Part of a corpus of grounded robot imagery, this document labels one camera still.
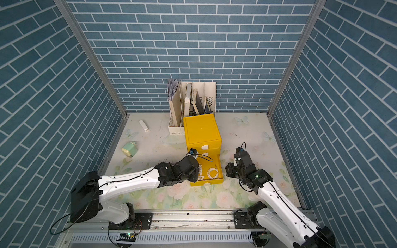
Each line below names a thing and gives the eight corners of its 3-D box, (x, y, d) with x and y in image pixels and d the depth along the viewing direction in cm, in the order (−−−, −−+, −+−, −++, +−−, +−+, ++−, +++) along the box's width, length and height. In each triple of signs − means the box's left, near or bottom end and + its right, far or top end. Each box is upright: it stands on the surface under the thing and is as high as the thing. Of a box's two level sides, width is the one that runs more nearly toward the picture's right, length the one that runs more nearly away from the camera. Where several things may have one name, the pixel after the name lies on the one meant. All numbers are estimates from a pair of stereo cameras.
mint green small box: (125, 158, 98) (120, 151, 92) (129, 147, 103) (124, 141, 97) (134, 158, 98) (130, 151, 92) (138, 147, 103) (134, 141, 97)
